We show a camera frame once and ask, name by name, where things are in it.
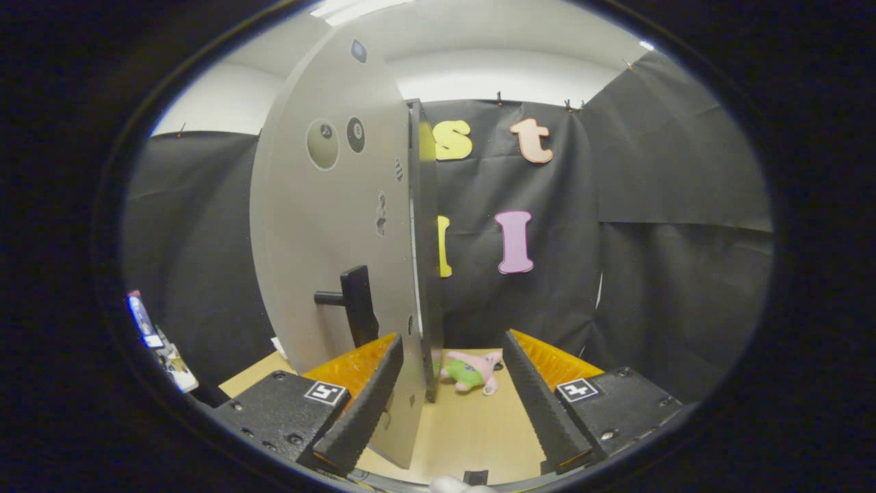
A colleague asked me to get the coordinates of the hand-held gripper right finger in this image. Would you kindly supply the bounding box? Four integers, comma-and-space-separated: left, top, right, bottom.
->
502, 329, 686, 475

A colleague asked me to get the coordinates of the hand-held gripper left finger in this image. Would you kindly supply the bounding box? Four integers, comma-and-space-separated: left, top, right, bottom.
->
212, 333, 405, 475

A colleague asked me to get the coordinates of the grey shoe cabinet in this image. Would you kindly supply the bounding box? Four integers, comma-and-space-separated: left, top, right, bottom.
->
407, 99, 445, 404

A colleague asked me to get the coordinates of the beige shoe cabinet door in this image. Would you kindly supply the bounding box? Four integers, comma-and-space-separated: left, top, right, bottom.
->
249, 27, 429, 470

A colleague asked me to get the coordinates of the pink and green plush toy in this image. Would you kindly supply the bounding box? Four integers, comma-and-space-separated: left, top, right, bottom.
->
437, 350, 504, 397

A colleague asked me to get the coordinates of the black backdrop cloth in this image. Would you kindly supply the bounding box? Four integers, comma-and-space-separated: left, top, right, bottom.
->
123, 51, 775, 406

